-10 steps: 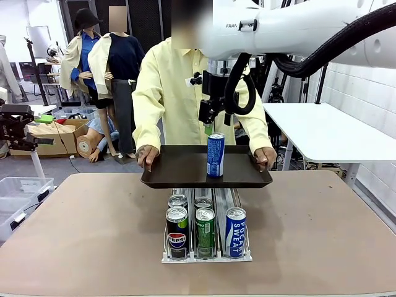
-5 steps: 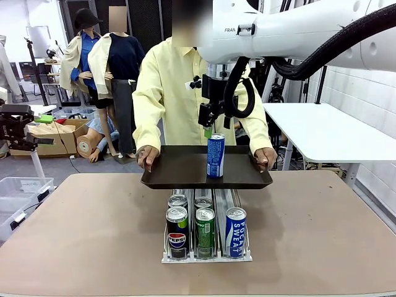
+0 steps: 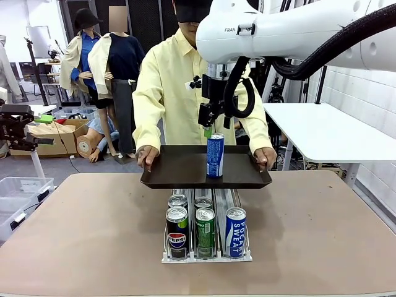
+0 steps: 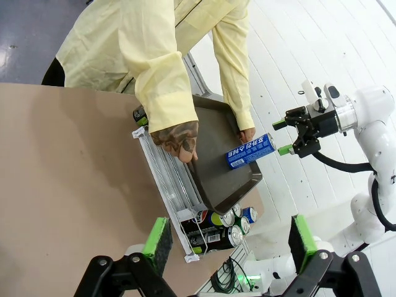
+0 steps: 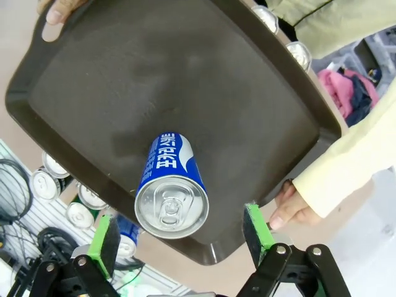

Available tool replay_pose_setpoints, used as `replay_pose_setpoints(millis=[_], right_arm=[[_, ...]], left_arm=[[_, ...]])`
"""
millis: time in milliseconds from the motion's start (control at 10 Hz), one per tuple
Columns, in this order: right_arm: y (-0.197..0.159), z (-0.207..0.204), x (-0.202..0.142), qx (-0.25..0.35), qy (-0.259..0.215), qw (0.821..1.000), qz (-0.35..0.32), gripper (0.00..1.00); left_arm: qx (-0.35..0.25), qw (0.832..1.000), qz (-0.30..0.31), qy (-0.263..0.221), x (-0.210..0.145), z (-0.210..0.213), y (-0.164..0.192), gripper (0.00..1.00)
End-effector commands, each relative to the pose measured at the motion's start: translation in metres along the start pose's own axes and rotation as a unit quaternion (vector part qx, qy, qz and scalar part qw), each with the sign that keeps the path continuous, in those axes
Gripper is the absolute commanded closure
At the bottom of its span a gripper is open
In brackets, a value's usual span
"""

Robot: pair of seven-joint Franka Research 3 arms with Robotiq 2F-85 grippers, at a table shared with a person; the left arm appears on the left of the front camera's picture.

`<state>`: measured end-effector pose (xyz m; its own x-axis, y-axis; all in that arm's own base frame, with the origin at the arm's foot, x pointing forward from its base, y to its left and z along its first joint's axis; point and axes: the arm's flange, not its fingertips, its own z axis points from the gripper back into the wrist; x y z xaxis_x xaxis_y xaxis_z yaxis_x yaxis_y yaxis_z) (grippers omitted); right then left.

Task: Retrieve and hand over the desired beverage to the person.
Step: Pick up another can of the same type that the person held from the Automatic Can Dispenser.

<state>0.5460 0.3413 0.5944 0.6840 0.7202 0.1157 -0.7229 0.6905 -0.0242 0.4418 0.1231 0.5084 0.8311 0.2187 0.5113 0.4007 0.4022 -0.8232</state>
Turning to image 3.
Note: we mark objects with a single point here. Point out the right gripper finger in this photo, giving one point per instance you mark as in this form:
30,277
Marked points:
206,117
227,122

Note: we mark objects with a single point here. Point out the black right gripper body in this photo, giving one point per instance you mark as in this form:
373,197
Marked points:
213,91

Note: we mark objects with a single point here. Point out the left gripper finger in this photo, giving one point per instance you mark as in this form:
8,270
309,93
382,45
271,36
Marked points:
44,118
37,141

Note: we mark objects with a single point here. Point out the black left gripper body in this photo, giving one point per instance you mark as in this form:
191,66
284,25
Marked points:
14,116

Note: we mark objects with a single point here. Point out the blue Pocari Sweat can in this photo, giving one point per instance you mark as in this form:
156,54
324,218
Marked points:
235,235
215,157

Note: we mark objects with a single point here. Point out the dark brown serving tray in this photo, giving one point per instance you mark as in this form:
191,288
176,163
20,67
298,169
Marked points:
182,167

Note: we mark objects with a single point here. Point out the black Pepsi can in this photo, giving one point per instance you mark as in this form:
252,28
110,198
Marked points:
178,201
177,238

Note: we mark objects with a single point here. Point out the yellow-sleeved left forearm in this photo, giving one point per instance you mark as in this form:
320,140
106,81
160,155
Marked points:
255,130

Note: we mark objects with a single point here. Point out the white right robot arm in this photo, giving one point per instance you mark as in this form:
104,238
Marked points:
278,28

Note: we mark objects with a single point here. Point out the yellow-sleeved right forearm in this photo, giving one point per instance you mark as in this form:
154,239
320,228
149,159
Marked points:
145,123

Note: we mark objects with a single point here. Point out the person in yellow shirt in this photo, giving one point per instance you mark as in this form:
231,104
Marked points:
173,77

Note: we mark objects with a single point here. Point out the person's left hand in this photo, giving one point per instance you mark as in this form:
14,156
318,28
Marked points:
264,154

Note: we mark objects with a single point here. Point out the person's right hand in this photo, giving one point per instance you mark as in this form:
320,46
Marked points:
147,154

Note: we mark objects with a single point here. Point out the small white table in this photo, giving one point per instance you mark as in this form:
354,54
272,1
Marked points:
37,157

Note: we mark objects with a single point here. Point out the black clip with white tag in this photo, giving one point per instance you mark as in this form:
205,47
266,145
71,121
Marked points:
195,83

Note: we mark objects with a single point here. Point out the brown cardboard box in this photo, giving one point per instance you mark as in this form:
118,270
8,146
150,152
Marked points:
58,142

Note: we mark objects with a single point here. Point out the black tripod stand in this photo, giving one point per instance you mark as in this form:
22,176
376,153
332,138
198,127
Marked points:
34,71

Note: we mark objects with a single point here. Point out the clear plastic storage bin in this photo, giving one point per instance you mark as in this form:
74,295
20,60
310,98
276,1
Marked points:
12,216
24,188

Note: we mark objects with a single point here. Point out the grey hanging garment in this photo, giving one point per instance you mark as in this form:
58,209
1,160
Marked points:
4,68

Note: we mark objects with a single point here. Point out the lying mannequin torso in blue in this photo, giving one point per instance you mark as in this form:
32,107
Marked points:
92,142

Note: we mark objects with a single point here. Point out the mannequin with black hat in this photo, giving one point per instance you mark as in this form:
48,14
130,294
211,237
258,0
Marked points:
82,52

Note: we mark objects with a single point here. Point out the green soda can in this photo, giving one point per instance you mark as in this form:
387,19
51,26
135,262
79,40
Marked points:
203,202
205,238

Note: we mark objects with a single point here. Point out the mannequin with navy top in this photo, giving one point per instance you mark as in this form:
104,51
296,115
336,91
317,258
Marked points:
120,68

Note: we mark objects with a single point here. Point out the black light stand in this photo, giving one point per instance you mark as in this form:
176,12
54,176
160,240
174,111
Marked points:
320,85

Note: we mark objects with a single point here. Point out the large white table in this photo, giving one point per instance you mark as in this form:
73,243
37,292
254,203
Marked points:
328,133

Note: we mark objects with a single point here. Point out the clear acrylic can dispenser rack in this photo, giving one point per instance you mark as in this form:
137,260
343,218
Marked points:
221,229

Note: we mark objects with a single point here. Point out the black camera tripod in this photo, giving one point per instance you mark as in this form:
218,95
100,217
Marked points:
275,91

